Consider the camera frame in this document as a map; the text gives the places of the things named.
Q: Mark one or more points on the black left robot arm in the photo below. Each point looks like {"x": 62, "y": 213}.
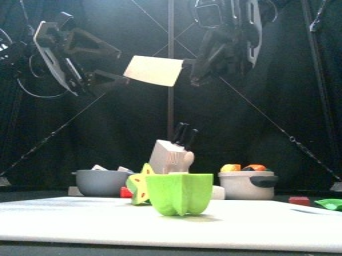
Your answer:
{"x": 14, "y": 53}

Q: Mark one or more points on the light wooden knife block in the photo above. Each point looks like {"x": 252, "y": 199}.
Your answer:
{"x": 168, "y": 158}

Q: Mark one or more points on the grey toy pot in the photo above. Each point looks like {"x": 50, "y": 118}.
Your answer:
{"x": 101, "y": 183}

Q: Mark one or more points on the green star fruit slice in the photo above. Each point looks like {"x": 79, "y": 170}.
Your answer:
{"x": 138, "y": 186}

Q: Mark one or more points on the yellow toy food piece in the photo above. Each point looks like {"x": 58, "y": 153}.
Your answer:
{"x": 230, "y": 167}

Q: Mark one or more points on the orange toy food piece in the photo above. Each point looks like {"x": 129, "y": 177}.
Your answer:
{"x": 254, "y": 167}

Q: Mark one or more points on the small red toy block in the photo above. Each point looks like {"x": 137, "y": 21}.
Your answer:
{"x": 126, "y": 192}

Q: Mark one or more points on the white toy block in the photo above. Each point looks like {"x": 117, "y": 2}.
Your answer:
{"x": 220, "y": 192}
{"x": 74, "y": 191}

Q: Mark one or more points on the white cutting board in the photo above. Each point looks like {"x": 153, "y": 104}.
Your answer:
{"x": 89, "y": 223}

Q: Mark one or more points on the dark red toy block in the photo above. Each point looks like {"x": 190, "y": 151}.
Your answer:
{"x": 300, "y": 201}

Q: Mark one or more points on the green toy leaf piece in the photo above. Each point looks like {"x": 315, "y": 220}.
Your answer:
{"x": 332, "y": 204}

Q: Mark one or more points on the dark slanted frame pole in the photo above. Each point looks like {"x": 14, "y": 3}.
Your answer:
{"x": 323, "y": 100}

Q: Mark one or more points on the grey metal corner bracket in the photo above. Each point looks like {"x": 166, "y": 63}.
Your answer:
{"x": 337, "y": 186}
{"x": 5, "y": 181}

